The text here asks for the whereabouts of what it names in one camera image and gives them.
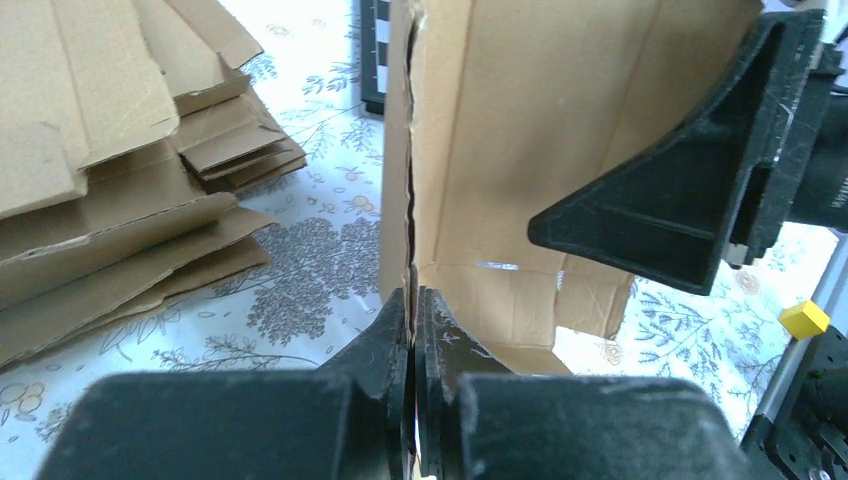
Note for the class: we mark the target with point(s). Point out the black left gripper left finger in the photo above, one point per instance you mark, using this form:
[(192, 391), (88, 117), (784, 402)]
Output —
[(350, 418)]

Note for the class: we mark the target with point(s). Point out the floral patterned tablecloth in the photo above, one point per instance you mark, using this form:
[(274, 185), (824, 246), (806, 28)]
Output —
[(319, 291)]

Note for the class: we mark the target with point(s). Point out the small yellow cube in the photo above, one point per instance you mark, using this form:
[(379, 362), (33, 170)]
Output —
[(804, 320)]

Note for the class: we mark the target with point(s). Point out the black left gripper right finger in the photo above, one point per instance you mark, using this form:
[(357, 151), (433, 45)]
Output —
[(480, 419)]

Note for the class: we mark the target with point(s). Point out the cardboard box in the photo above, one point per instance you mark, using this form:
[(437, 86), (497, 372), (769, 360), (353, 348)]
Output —
[(496, 110)]

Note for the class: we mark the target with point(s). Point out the black white chessboard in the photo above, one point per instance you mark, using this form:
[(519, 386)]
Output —
[(374, 41)]

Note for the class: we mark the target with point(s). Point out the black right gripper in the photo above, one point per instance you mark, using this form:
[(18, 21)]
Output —
[(767, 145)]

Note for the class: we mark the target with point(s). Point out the stack of flat cardboard sheets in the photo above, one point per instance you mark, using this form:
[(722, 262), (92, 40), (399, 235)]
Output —
[(127, 130)]

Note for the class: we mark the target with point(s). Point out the aluminium frame rail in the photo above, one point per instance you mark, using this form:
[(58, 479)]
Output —
[(831, 295)]

